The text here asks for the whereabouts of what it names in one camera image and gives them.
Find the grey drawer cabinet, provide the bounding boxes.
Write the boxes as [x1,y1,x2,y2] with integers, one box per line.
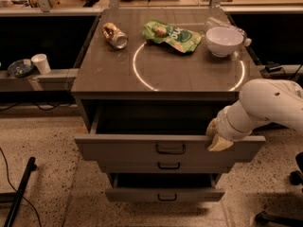
[71,7,263,204]

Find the black chair base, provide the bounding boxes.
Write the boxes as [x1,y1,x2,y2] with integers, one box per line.
[254,151,303,227]

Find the crushed metal can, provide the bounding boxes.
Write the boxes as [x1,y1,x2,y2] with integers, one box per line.
[102,23,128,49]

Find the green snack bag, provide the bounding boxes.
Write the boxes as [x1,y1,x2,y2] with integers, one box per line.
[142,20,204,53]

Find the grey drawer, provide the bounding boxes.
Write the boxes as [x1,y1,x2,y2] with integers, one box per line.
[98,161,232,174]
[105,173,224,203]
[75,105,265,166]

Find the grey middle drawer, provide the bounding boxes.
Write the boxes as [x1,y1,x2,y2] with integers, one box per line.
[98,161,232,174]

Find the grey top drawer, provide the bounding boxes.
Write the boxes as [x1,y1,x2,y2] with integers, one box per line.
[75,105,265,166]

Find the grey bottom drawer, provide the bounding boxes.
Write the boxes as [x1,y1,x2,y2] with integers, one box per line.
[105,173,224,203]

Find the white paper cup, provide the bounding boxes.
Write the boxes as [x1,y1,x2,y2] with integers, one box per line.
[31,54,51,75]

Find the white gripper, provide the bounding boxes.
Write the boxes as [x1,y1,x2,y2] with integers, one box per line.
[205,105,252,151]

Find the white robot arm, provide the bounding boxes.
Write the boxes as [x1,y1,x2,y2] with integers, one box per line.
[205,79,303,151]

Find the dark round plate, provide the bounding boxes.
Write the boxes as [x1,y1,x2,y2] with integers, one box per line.
[8,59,35,78]

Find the black metal bar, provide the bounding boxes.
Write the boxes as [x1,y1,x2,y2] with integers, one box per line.
[4,157,37,227]

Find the white ceramic bowl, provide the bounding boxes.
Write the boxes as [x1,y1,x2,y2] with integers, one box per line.
[205,27,243,58]

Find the black floor cable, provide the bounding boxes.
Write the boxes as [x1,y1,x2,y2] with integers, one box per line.
[0,147,44,227]

